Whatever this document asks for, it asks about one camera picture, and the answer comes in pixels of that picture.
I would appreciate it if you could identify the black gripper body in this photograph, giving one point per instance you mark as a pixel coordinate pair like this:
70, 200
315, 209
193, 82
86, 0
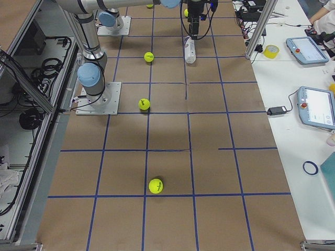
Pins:
194, 10

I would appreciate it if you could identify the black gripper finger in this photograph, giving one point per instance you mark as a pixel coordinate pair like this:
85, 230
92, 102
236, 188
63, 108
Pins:
194, 30

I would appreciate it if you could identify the tennis ball can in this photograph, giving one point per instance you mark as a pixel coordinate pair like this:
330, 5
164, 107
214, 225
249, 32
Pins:
189, 50

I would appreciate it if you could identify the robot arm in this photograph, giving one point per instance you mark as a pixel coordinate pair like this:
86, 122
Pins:
82, 12

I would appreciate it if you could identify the tennis ball centre Head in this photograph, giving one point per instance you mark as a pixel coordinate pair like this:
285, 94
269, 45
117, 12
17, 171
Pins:
148, 57

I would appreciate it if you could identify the tennis ball near base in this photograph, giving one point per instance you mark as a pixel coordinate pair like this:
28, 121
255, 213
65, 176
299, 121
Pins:
144, 104

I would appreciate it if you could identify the tennis ball far left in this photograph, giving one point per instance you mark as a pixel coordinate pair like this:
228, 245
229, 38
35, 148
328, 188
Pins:
156, 186

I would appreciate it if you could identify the person hand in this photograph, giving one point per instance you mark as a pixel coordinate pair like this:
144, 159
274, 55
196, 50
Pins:
319, 14

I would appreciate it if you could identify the yellow tape roll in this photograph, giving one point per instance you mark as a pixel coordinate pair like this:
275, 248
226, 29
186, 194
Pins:
271, 51

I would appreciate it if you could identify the teach pendant far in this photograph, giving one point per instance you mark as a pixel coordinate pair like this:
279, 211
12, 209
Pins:
306, 51

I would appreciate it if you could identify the teach pendant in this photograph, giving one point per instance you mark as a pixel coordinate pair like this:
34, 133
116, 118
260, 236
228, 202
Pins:
306, 51
316, 107

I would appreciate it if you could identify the black power adapter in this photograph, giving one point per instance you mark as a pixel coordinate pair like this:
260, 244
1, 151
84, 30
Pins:
279, 110

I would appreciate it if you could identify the teach pendant near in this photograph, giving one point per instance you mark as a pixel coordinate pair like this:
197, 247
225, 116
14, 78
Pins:
316, 107

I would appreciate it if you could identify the yellow corn toy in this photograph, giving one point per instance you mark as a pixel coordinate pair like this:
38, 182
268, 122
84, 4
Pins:
332, 87

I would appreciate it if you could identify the teal box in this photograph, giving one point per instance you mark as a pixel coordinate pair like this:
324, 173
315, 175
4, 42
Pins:
327, 169

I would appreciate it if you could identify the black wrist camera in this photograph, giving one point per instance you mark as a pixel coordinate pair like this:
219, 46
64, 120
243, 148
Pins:
213, 5

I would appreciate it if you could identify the aluminium frame post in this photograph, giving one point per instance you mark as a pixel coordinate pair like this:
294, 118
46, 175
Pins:
265, 15

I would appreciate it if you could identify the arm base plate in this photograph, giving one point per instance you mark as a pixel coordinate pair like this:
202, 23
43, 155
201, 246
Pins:
107, 104
113, 27

